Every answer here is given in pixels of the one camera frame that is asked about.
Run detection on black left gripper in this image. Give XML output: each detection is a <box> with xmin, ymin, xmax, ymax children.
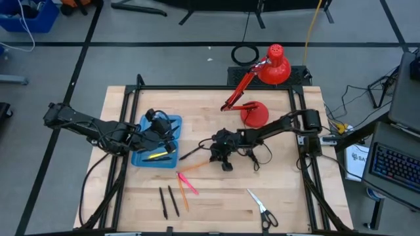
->
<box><xmin>131</xmin><ymin>108</ymin><xmax>178</xmax><ymax>154</ymax></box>

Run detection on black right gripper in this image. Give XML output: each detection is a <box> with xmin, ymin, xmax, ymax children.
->
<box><xmin>209</xmin><ymin>128</ymin><xmax>245</xmax><ymax>172</ymax></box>

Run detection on yellow highlighter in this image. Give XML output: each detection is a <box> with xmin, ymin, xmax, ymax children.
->
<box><xmin>147</xmin><ymin>149</ymin><xmax>177</xmax><ymax>160</ymax></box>

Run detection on black pen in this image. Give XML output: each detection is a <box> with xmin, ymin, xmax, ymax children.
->
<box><xmin>167</xmin><ymin>185</ymin><xmax>180</xmax><ymax>218</ymax></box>
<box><xmin>159</xmin><ymin>187</ymin><xmax>169</xmax><ymax>220</ymax></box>
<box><xmin>178</xmin><ymin>145</ymin><xmax>205</xmax><ymax>161</ymax></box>
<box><xmin>141</xmin><ymin>156</ymin><xmax>173</xmax><ymax>163</ymax></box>

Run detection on pink highlighter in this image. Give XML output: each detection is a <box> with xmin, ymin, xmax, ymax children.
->
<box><xmin>177</xmin><ymin>172</ymin><xmax>200</xmax><ymax>196</ymax></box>

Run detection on black-handled scissors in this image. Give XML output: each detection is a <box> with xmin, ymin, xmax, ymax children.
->
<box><xmin>246</xmin><ymin>188</ymin><xmax>279</xmax><ymax>231</ymax></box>

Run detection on blue plastic supply box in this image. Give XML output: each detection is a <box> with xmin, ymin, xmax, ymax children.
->
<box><xmin>130</xmin><ymin>113</ymin><xmax>183</xmax><ymax>170</ymax></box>

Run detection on white printed box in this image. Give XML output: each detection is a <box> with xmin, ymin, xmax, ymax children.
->
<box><xmin>344</xmin><ymin>143</ymin><xmax>371</xmax><ymax>182</ymax></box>

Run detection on red desk lamp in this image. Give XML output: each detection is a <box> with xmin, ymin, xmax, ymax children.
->
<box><xmin>220</xmin><ymin>43</ymin><xmax>292</xmax><ymax>128</ymax></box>

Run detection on grey power strip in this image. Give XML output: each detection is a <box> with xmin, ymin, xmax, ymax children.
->
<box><xmin>297</xmin><ymin>134</ymin><xmax>339</xmax><ymax>147</ymax></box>

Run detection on black metal floor bar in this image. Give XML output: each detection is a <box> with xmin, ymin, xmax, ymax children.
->
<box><xmin>110</xmin><ymin>2</ymin><xmax>168</xmax><ymax>17</ymax></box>

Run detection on black partition screen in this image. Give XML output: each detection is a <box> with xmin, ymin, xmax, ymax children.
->
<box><xmin>154</xmin><ymin>0</ymin><xmax>334</xmax><ymax>30</ymax></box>

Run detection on orange and black tool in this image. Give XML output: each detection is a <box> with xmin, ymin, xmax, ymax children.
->
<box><xmin>60</xmin><ymin>0</ymin><xmax>93</xmax><ymax>8</ymax></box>

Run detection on blue storage bin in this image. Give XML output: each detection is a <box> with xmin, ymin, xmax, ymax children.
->
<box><xmin>0</xmin><ymin>0</ymin><xmax>60</xmax><ymax>33</ymax></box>

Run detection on laptop with lit keyboard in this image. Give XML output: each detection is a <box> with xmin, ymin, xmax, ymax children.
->
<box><xmin>362</xmin><ymin>121</ymin><xmax>420</xmax><ymax>212</ymax></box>

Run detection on grey closed laptop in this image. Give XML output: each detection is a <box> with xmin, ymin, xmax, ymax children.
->
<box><xmin>388</xmin><ymin>51</ymin><xmax>420</xmax><ymax>134</ymax></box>

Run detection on black lamp power cable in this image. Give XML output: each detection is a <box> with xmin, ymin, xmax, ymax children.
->
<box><xmin>242</xmin><ymin>118</ymin><xmax>274</xmax><ymax>172</ymax></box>

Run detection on black metal table frame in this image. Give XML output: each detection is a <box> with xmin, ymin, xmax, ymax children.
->
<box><xmin>78</xmin><ymin>73</ymin><xmax>354</xmax><ymax>236</ymax></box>

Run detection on black coiled cable ring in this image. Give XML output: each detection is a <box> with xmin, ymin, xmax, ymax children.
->
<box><xmin>230</xmin><ymin>44</ymin><xmax>260</xmax><ymax>67</ymax></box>

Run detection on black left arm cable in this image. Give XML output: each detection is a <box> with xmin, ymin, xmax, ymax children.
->
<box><xmin>77</xmin><ymin>152</ymin><xmax>112</xmax><ymax>227</ymax></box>

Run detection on yellow hanging cable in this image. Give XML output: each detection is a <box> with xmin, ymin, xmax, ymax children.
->
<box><xmin>301</xmin><ymin>0</ymin><xmax>324</xmax><ymax>66</ymax></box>

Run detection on grey floor bracket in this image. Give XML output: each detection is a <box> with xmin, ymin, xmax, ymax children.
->
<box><xmin>0</xmin><ymin>74</ymin><xmax>30</xmax><ymax>86</ymax></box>

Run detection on white cable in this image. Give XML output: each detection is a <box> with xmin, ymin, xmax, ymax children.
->
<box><xmin>0</xmin><ymin>0</ymin><xmax>36</xmax><ymax>53</ymax></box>

